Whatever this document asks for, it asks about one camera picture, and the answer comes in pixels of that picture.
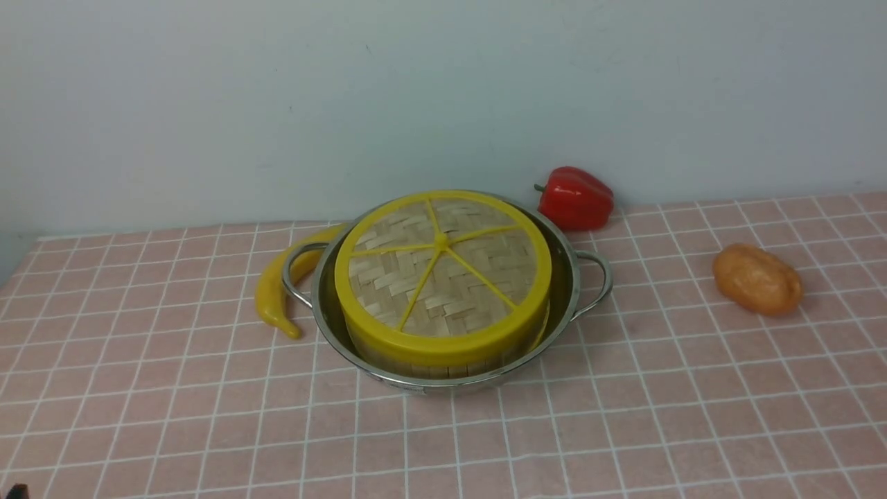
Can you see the yellow woven bamboo steamer lid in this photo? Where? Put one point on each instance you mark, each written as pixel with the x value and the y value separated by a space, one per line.
pixel 451 249

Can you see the yellow bamboo steamer basket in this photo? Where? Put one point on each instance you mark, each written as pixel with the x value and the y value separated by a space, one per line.
pixel 433 345

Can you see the stainless steel pot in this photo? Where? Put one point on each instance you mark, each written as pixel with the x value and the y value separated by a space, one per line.
pixel 580 281

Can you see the red bell pepper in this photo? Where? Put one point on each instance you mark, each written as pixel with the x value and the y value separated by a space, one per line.
pixel 575 200

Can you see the yellow plastic banana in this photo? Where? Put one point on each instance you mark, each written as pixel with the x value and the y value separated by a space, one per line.
pixel 270 294

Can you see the orange potato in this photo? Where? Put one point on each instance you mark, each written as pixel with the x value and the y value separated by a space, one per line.
pixel 757 280

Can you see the pink checkered tablecloth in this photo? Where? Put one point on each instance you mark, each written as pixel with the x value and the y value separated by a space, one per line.
pixel 134 366

